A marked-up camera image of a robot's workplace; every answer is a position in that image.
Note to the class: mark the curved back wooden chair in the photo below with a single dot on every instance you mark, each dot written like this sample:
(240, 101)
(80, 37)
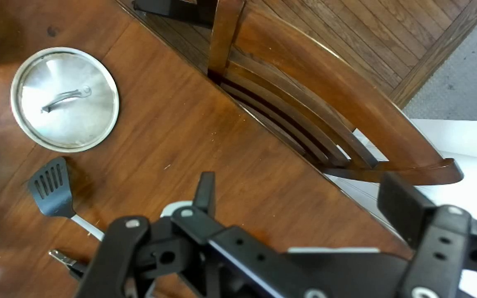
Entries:
(315, 77)

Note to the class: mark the black slotted spatula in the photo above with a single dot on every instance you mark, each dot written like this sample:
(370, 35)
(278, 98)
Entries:
(50, 191)

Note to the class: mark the silver pot lid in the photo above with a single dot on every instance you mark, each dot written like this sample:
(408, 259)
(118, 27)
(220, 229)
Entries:
(83, 118)

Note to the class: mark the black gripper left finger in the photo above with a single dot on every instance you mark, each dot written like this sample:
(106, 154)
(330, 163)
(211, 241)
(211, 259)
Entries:
(123, 249)

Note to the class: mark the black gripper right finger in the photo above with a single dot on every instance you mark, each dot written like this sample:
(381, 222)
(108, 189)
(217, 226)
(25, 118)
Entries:
(437, 249)

